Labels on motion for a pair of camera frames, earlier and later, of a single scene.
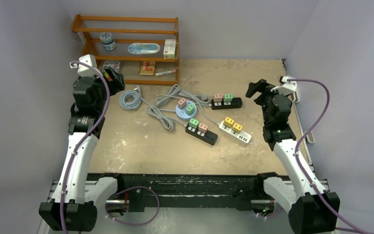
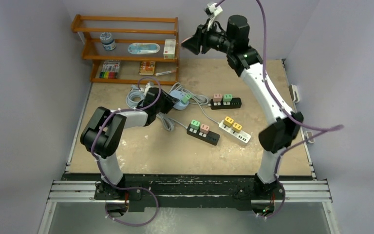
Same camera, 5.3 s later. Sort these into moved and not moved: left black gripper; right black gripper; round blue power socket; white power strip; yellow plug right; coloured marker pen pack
Moved: left black gripper; right black gripper; round blue power socket
Not moved: coloured marker pen pack; white power strip; yellow plug right
